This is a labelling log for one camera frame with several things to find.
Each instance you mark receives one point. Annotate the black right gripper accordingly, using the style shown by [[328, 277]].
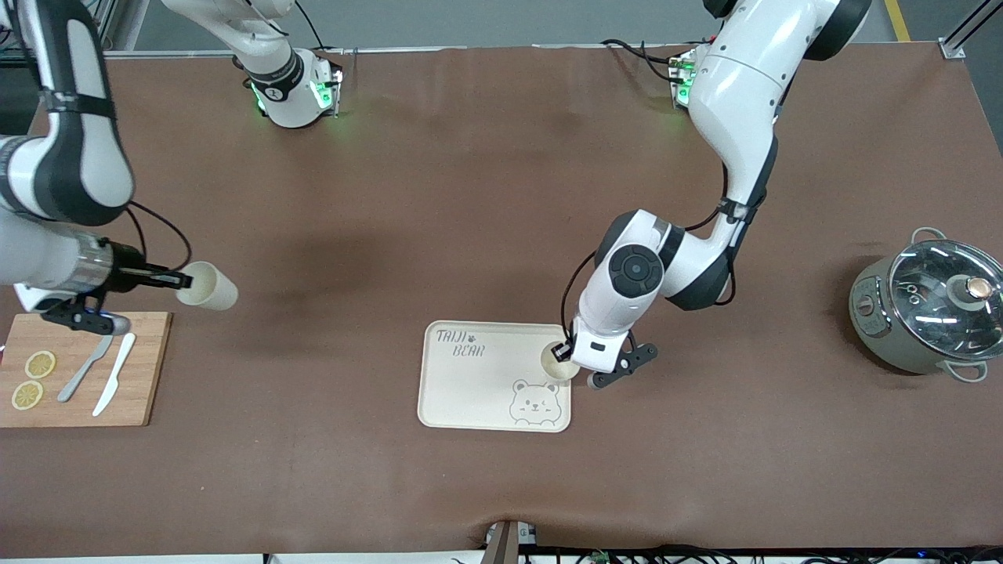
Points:
[[125, 265]]

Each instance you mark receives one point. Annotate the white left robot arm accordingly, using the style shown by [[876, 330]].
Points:
[[736, 86]]

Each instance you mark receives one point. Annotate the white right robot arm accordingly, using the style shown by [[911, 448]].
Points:
[[274, 102]]

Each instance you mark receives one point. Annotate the cream tray with bear print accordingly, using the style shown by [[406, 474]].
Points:
[[478, 392]]

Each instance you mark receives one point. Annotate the wooden cutting board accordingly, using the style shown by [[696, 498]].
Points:
[[149, 376]]

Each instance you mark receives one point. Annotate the white plastic knife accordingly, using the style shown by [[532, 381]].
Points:
[[115, 374]]

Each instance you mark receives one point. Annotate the grey plastic knife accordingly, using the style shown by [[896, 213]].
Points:
[[82, 372]]

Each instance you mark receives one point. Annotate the yellow lemon slice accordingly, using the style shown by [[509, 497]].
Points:
[[41, 364], [27, 395]]

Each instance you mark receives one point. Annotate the brown table cloth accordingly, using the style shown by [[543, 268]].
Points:
[[501, 196]]

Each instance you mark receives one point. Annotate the green electric cooking pot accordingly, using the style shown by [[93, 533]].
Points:
[[878, 345]]

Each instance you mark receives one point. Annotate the glass pot lid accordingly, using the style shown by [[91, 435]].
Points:
[[932, 313]]

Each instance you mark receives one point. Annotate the table edge clamp bracket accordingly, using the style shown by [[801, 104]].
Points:
[[501, 544]]

